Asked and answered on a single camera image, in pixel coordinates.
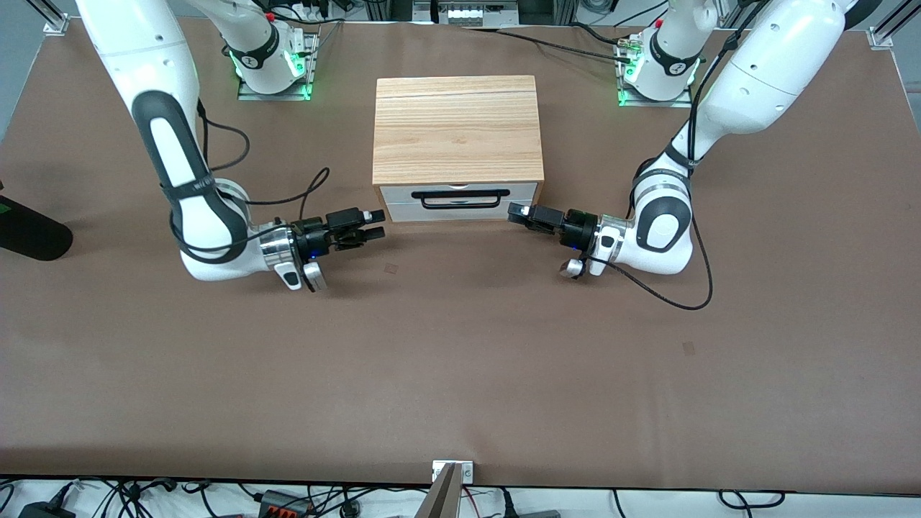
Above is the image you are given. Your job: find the wooden slanted beam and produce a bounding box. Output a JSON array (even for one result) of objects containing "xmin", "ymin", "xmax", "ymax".
[{"xmin": 415, "ymin": 463, "xmax": 462, "ymax": 518}]

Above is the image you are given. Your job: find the black rounded device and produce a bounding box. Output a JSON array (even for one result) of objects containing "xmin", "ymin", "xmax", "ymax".
[{"xmin": 0, "ymin": 193, "xmax": 74, "ymax": 262}]

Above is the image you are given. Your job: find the plain white-fronted drawer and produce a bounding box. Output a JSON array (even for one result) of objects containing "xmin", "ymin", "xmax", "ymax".
[{"xmin": 385, "ymin": 204, "xmax": 538, "ymax": 223}]

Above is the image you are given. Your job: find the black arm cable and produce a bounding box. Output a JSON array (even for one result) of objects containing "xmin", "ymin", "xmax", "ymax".
[
  {"xmin": 601, "ymin": 216, "xmax": 714, "ymax": 312},
  {"xmin": 196, "ymin": 99, "xmax": 332, "ymax": 209}
]

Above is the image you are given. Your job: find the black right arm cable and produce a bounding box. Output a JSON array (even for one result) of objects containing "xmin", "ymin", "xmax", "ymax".
[{"xmin": 196, "ymin": 99, "xmax": 332, "ymax": 209}]

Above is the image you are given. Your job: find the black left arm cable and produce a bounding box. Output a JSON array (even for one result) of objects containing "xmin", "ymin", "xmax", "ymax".
[{"xmin": 601, "ymin": 216, "xmax": 714, "ymax": 312}]

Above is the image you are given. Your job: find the black orange power strip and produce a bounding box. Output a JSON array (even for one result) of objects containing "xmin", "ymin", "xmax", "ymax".
[{"xmin": 258, "ymin": 490, "xmax": 315, "ymax": 518}]

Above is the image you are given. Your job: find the silver table edge bracket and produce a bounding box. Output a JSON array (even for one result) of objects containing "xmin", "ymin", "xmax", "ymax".
[{"xmin": 432, "ymin": 460, "xmax": 475, "ymax": 484}]

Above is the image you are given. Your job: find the black cable across table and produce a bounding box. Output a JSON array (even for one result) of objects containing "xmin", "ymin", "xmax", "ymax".
[{"xmin": 460, "ymin": 24, "xmax": 652, "ymax": 64}]

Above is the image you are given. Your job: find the grey power strip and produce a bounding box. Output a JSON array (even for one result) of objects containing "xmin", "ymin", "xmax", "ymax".
[{"xmin": 434, "ymin": 0, "xmax": 520, "ymax": 28}]

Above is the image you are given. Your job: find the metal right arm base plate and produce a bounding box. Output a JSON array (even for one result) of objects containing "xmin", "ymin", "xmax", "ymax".
[{"xmin": 237, "ymin": 30, "xmax": 319, "ymax": 102}]

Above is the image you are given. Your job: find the black metal drawer handle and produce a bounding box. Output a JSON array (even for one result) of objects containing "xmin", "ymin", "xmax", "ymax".
[{"xmin": 411, "ymin": 188, "xmax": 512, "ymax": 212}]

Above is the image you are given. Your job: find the black power adapter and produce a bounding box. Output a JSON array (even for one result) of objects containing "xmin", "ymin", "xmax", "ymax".
[{"xmin": 17, "ymin": 502, "xmax": 77, "ymax": 518}]

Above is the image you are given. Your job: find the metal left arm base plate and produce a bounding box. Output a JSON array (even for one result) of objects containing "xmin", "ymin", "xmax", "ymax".
[{"xmin": 617, "ymin": 35, "xmax": 694, "ymax": 109}]

